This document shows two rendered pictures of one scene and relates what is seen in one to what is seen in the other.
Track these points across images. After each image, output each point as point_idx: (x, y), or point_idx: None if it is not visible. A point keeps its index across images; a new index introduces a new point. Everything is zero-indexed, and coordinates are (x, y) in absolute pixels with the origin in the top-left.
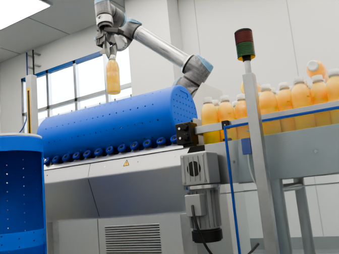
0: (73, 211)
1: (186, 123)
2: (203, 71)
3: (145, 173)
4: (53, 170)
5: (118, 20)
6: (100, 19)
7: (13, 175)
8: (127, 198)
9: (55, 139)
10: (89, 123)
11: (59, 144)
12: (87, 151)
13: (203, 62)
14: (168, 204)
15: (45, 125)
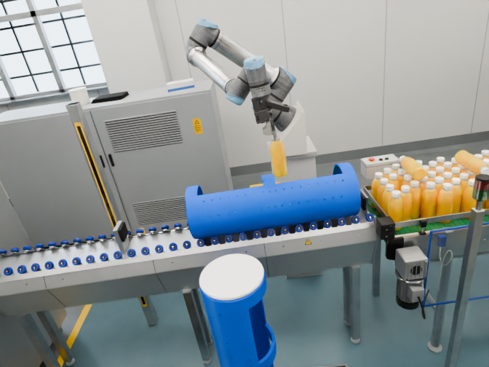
0: None
1: (392, 224)
2: (289, 88)
3: (330, 249)
4: (215, 251)
5: None
6: (262, 92)
7: None
8: (304, 263)
9: (218, 227)
10: (265, 212)
11: (223, 230)
12: (256, 231)
13: (292, 79)
14: (341, 263)
15: (199, 212)
